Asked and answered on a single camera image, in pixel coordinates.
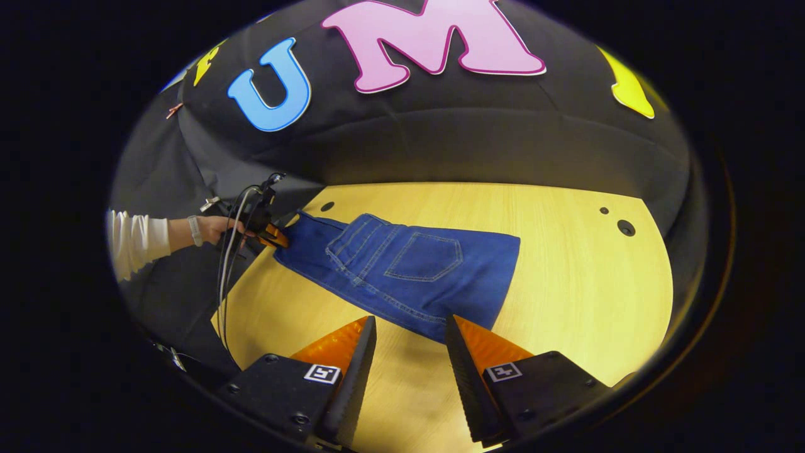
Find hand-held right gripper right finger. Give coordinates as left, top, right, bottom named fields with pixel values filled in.
left=445, top=314, right=612, bottom=449

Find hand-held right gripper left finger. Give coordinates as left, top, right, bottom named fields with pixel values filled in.
left=217, top=315, right=378, bottom=450

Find grey cable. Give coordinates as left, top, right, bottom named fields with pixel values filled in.
left=217, top=184, right=262, bottom=353

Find blue denim jeans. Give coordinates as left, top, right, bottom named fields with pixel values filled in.
left=274, top=211, right=521, bottom=344

